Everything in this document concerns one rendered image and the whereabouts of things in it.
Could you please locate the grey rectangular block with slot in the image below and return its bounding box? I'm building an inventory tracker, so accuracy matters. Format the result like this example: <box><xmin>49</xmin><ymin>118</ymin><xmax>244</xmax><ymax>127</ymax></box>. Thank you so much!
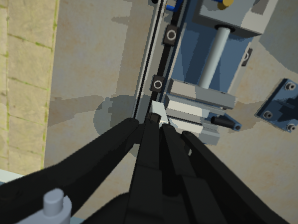
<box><xmin>164</xmin><ymin>96</ymin><xmax>210</xmax><ymax>133</ymax></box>

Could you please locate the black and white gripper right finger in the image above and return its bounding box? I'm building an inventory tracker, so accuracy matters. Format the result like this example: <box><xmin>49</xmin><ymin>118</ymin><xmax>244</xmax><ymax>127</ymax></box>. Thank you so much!
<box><xmin>158</xmin><ymin>102</ymin><xmax>290</xmax><ymax>224</ymax></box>

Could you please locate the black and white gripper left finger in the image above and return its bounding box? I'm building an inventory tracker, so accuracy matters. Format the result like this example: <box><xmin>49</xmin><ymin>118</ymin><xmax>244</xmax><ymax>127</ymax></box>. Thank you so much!
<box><xmin>0</xmin><ymin>101</ymin><xmax>165</xmax><ymax>224</ymax></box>

